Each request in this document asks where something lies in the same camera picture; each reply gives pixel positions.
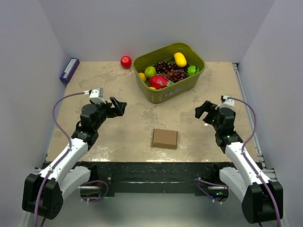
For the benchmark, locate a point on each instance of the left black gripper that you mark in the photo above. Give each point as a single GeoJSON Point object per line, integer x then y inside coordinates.
{"type": "Point", "coordinates": [113, 112]}

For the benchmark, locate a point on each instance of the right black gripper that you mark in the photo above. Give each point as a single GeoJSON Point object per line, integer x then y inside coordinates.
{"type": "Point", "coordinates": [208, 107]}

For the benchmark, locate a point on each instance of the brown cardboard paper box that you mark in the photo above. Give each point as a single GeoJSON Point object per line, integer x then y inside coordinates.
{"type": "Point", "coordinates": [164, 139]}

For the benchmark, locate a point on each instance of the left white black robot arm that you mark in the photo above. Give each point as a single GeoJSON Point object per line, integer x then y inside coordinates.
{"type": "Point", "coordinates": [44, 193]}

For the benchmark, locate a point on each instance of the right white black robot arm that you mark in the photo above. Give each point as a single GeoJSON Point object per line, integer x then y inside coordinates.
{"type": "Point", "coordinates": [261, 198]}

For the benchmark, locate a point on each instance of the purple white rectangular box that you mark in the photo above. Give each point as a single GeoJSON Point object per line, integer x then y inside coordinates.
{"type": "Point", "coordinates": [69, 70]}

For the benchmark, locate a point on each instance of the small orange fruit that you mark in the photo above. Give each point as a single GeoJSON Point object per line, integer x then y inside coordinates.
{"type": "Point", "coordinates": [143, 77]}

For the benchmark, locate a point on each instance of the small green watermelon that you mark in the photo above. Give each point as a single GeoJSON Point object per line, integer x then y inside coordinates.
{"type": "Point", "coordinates": [192, 70]}

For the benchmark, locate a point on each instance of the red apple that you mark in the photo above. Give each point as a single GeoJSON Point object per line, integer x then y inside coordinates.
{"type": "Point", "coordinates": [126, 62]}

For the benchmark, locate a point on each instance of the dark purple grape bunch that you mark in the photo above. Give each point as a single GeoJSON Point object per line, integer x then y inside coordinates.
{"type": "Point", "coordinates": [171, 71]}

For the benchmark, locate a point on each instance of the red dragon fruit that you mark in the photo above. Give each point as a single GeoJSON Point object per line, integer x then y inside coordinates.
{"type": "Point", "coordinates": [158, 81]}

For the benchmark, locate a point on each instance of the green lime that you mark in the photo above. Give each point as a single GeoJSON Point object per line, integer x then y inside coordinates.
{"type": "Point", "coordinates": [150, 72]}

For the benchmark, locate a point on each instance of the olive green plastic bin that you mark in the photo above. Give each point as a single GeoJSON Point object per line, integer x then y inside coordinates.
{"type": "Point", "coordinates": [166, 53]}

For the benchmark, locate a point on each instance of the yellow mango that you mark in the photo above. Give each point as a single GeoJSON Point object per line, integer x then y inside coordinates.
{"type": "Point", "coordinates": [180, 59]}

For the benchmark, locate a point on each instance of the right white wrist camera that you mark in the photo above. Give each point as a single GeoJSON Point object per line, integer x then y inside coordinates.
{"type": "Point", "coordinates": [226, 102]}

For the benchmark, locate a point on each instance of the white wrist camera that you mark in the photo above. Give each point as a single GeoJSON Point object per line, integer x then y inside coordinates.
{"type": "Point", "coordinates": [96, 95]}
{"type": "Point", "coordinates": [226, 102]}

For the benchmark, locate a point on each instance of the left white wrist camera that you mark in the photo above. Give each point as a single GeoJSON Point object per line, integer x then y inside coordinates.
{"type": "Point", "coordinates": [96, 95]}

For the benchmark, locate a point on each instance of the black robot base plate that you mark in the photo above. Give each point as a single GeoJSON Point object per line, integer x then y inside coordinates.
{"type": "Point", "coordinates": [152, 177]}

